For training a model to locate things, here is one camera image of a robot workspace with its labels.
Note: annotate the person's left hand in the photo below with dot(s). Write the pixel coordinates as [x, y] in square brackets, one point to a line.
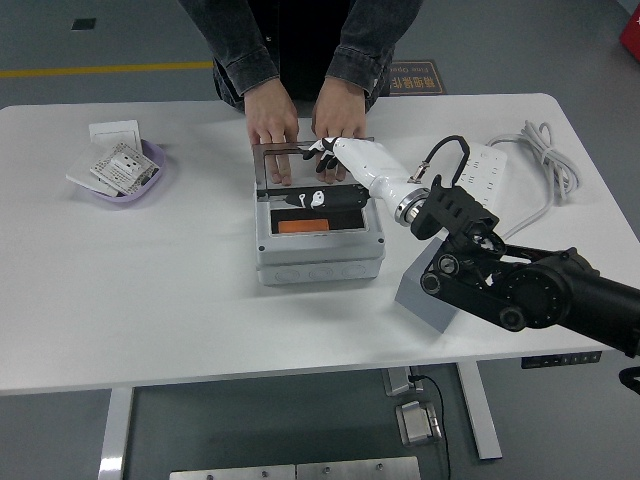
[340, 107]

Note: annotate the brown floor sign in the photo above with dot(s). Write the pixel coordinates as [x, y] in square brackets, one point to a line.
[425, 80]

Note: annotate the grey metal bracket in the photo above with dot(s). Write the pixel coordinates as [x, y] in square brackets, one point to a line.
[395, 382]

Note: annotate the orange cylinder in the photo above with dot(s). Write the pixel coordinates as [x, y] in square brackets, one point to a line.
[302, 226]

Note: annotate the red object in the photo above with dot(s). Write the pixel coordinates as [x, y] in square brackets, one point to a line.
[631, 32]

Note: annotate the grey cube with round hole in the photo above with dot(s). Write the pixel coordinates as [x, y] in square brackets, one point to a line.
[420, 300]

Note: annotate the black table height controller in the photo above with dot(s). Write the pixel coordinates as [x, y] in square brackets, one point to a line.
[560, 360]

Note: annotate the white power strip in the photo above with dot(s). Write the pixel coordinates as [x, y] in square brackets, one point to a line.
[492, 170]

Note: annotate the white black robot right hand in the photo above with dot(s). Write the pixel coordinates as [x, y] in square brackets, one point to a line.
[370, 165]

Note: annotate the transparent hinged box lid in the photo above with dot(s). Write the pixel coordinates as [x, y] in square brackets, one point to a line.
[257, 170]

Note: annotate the flat white plate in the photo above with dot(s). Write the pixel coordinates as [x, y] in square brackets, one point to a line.
[80, 170]

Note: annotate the person's right hand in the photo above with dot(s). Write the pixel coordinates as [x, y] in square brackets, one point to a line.
[270, 115]

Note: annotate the yellow floor tape line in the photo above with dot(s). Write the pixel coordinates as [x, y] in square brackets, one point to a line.
[125, 68]

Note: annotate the person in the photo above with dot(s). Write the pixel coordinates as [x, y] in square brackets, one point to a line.
[300, 40]

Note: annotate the grey metal base plate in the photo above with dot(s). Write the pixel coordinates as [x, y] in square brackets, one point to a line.
[232, 473]
[357, 469]

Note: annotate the white table leg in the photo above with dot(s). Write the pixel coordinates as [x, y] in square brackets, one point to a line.
[116, 435]
[480, 410]

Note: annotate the silver metal foot block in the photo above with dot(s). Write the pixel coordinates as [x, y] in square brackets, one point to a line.
[417, 425]

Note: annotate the person's right forearm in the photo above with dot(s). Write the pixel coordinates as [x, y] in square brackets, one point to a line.
[240, 50]

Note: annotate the person's left forearm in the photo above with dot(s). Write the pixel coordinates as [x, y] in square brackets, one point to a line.
[365, 45]

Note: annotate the socket panel in printed wrapper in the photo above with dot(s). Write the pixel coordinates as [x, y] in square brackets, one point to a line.
[122, 167]

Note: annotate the white wall switch plate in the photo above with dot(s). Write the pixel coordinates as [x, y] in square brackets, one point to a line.
[115, 131]

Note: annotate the grey electrical enclosure box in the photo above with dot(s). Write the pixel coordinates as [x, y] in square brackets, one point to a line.
[320, 245]

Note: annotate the purple plastic tray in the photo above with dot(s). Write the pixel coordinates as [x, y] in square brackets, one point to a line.
[155, 155]

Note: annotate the black square floor cover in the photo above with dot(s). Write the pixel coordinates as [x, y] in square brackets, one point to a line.
[83, 24]

